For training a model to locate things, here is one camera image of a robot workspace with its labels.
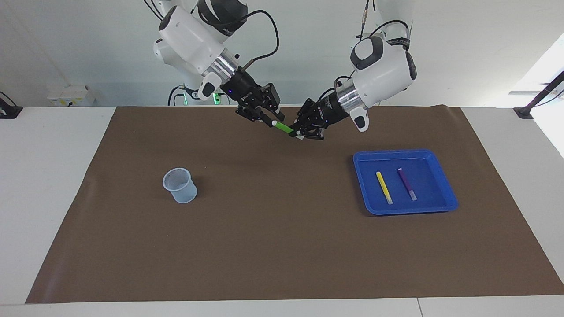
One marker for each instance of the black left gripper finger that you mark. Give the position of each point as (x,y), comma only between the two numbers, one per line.
(307,112)
(315,133)

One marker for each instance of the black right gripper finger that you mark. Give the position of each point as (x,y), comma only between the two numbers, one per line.
(274,99)
(255,115)

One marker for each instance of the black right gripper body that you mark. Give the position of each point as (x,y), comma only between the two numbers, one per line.
(244,90)

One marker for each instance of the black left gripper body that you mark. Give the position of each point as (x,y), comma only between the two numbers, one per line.
(330,112)

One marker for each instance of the green pen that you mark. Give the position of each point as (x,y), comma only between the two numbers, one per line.
(283,127)

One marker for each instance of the yellow pen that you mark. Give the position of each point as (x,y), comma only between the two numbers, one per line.
(384,187)

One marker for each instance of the purple pen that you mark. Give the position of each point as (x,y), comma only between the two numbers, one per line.
(406,182)

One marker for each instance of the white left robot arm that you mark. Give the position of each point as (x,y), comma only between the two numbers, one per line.
(383,66)

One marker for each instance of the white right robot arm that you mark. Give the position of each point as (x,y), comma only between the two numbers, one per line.
(189,39)

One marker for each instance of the clear plastic cup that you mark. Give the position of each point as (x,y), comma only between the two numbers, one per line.
(183,193)

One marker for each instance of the brown table mat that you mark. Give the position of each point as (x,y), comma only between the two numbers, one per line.
(273,242)

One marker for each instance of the blue plastic tray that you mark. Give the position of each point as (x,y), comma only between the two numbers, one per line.
(432,204)

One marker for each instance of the white power box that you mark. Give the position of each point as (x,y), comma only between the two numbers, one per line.
(70,96)

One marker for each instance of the black clamp stand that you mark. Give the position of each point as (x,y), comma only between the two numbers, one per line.
(524,112)

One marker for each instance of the black table clamp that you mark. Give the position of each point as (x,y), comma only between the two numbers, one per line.
(9,112)

